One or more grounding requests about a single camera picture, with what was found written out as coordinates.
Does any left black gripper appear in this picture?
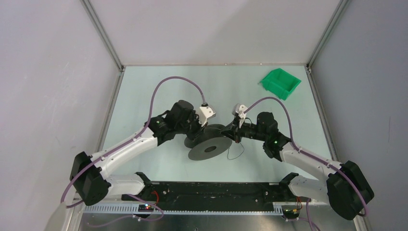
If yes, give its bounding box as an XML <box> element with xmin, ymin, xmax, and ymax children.
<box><xmin>176</xmin><ymin>110</ymin><xmax>207</xmax><ymax>141</ymax></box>

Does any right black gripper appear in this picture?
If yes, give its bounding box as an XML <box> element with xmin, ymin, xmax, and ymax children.
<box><xmin>219</xmin><ymin>116</ymin><xmax>267</xmax><ymax>143</ymax></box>

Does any black cable spool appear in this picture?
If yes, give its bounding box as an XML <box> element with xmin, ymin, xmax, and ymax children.
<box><xmin>184</xmin><ymin>124</ymin><xmax>232</xmax><ymax>161</ymax></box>

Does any thin grey wire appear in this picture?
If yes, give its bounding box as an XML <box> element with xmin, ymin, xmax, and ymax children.
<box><xmin>226</xmin><ymin>141</ymin><xmax>245</xmax><ymax>161</ymax></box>

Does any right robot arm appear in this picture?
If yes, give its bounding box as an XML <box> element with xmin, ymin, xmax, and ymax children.
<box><xmin>221</xmin><ymin>112</ymin><xmax>374</xmax><ymax>220</ymax></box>

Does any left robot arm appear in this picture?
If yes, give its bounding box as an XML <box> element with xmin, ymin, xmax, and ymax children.
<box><xmin>70</xmin><ymin>100</ymin><xmax>216</xmax><ymax>206</ymax></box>

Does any green plastic bin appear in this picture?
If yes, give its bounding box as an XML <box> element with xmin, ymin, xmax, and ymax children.
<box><xmin>259</xmin><ymin>68</ymin><xmax>301</xmax><ymax>100</ymax></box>

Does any left circuit board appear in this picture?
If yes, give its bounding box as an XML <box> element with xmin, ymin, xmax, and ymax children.
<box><xmin>138</xmin><ymin>204</ymin><xmax>155</xmax><ymax>213</ymax></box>

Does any circuit board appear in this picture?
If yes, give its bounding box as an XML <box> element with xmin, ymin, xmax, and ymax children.
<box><xmin>282</xmin><ymin>209</ymin><xmax>300</xmax><ymax>220</ymax></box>
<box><xmin>138</xmin><ymin>204</ymin><xmax>155</xmax><ymax>213</ymax></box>

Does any right circuit board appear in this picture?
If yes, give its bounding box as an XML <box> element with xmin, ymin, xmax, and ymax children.
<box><xmin>282</xmin><ymin>209</ymin><xmax>300</xmax><ymax>220</ymax></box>

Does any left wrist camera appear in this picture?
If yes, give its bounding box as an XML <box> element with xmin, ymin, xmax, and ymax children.
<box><xmin>196</xmin><ymin>104</ymin><xmax>216</xmax><ymax>127</ymax></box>

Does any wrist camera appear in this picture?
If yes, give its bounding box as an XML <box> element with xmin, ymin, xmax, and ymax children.
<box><xmin>196</xmin><ymin>104</ymin><xmax>216</xmax><ymax>127</ymax></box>
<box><xmin>232</xmin><ymin>103</ymin><xmax>248</xmax><ymax>128</ymax></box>

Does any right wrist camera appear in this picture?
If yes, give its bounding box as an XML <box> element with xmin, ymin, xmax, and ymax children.
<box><xmin>232</xmin><ymin>103</ymin><xmax>248</xmax><ymax>128</ymax></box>

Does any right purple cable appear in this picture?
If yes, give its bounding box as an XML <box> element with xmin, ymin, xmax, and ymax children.
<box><xmin>243</xmin><ymin>96</ymin><xmax>370</xmax><ymax>218</ymax></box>

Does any purple cable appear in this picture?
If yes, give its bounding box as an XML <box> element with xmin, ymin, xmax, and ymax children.
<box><xmin>243</xmin><ymin>96</ymin><xmax>370</xmax><ymax>218</ymax></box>
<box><xmin>60</xmin><ymin>76</ymin><xmax>208</xmax><ymax>209</ymax></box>

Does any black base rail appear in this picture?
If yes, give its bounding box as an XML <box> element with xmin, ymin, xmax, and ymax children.
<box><xmin>136</xmin><ymin>181</ymin><xmax>299</xmax><ymax>212</ymax></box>

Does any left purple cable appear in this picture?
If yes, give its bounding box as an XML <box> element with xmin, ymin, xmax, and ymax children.
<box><xmin>60</xmin><ymin>76</ymin><xmax>208</xmax><ymax>209</ymax></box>

